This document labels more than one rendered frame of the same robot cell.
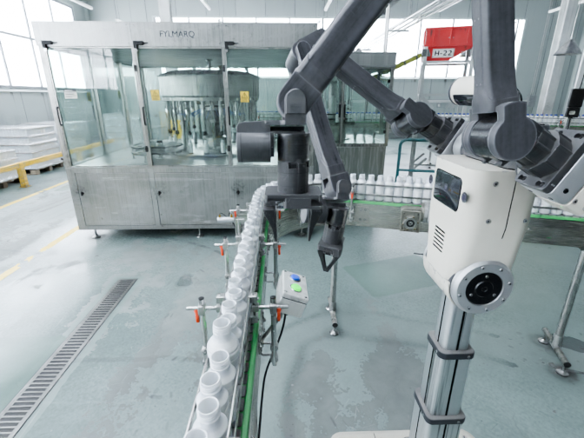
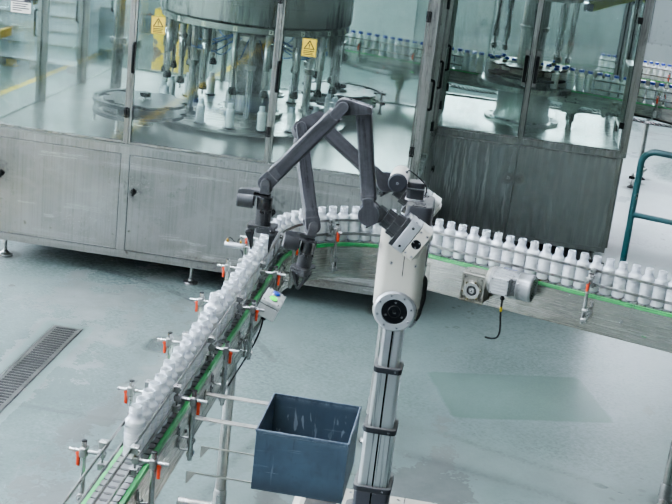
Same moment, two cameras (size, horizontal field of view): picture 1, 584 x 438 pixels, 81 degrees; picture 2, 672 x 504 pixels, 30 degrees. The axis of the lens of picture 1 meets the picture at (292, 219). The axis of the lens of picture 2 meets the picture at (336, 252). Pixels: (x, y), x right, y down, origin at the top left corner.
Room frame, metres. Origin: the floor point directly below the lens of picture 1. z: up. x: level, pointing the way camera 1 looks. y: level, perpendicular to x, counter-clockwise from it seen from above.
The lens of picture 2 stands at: (-3.59, -0.89, 2.75)
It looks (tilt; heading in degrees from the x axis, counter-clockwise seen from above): 17 degrees down; 8
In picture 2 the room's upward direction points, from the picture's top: 6 degrees clockwise
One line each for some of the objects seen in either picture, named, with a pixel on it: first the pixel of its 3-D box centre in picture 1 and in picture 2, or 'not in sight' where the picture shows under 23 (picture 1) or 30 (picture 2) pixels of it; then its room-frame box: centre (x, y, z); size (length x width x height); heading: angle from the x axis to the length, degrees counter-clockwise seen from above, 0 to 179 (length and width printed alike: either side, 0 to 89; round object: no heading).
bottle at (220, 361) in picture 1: (222, 387); (209, 328); (0.56, 0.14, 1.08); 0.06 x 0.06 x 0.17
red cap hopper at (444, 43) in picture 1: (439, 109); not in sight; (7.06, -2.89, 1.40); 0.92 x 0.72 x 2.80; 74
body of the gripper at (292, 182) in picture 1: (293, 180); (263, 219); (0.61, 0.00, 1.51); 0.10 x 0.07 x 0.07; 91
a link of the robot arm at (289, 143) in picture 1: (289, 146); (263, 202); (0.61, 0.00, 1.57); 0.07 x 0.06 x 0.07; 94
